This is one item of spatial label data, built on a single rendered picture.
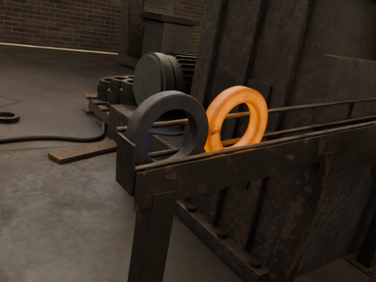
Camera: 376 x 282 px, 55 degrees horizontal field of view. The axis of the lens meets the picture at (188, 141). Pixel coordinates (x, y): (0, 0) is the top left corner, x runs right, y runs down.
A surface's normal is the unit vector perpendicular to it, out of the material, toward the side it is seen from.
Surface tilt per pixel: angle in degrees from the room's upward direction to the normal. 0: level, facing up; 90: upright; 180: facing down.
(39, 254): 0
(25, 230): 0
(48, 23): 90
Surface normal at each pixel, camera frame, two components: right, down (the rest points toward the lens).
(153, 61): -0.81, 0.06
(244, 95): 0.58, 0.35
